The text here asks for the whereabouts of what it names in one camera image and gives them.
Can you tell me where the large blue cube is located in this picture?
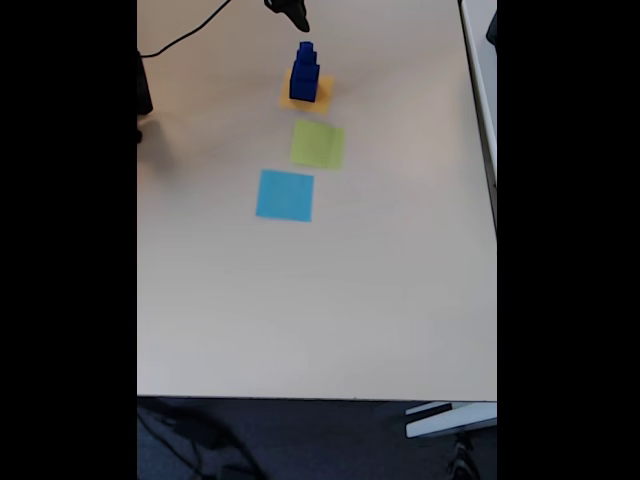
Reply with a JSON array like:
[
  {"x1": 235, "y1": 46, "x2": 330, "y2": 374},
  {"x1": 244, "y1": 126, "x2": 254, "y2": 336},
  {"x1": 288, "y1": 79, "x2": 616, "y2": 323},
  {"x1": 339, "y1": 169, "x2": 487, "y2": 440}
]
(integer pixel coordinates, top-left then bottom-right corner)
[{"x1": 288, "y1": 65, "x2": 321, "y2": 104}]

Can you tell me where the black floor cable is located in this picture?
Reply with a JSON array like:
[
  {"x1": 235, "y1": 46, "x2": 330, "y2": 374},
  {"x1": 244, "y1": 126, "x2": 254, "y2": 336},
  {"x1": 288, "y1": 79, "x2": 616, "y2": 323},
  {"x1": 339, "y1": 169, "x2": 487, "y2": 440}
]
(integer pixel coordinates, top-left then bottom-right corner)
[{"x1": 137, "y1": 403, "x2": 264, "y2": 480}]

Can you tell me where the green paper square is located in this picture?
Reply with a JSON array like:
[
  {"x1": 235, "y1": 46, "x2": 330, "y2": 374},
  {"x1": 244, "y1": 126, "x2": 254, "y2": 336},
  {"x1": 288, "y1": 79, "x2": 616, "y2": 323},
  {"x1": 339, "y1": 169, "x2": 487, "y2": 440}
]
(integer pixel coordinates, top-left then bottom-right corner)
[{"x1": 289, "y1": 118, "x2": 347, "y2": 172}]

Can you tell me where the white neighbouring table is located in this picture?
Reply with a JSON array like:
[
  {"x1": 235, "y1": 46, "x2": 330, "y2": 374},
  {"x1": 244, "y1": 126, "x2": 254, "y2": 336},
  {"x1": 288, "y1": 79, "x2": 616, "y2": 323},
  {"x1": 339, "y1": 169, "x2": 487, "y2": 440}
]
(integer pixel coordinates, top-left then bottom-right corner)
[{"x1": 458, "y1": 0, "x2": 498, "y2": 234}]

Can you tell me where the light blue paper square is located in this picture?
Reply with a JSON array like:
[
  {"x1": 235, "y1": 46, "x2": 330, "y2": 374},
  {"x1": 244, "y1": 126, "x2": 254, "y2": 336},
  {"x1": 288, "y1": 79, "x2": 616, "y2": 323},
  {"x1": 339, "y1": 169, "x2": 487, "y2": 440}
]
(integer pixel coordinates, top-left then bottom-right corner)
[{"x1": 255, "y1": 168, "x2": 316, "y2": 224}]

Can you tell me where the white table foot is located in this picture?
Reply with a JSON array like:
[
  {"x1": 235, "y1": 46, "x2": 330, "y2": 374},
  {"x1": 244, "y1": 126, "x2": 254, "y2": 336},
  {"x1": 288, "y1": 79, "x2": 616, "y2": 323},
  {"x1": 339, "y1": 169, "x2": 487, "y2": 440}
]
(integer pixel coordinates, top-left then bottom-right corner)
[{"x1": 404, "y1": 400, "x2": 498, "y2": 440}]

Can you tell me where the orange paper square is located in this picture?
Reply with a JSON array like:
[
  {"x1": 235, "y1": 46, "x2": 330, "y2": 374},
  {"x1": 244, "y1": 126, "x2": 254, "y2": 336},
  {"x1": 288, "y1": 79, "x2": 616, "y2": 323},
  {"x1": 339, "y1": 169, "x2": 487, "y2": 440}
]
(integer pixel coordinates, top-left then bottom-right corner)
[{"x1": 277, "y1": 68, "x2": 335, "y2": 116}]

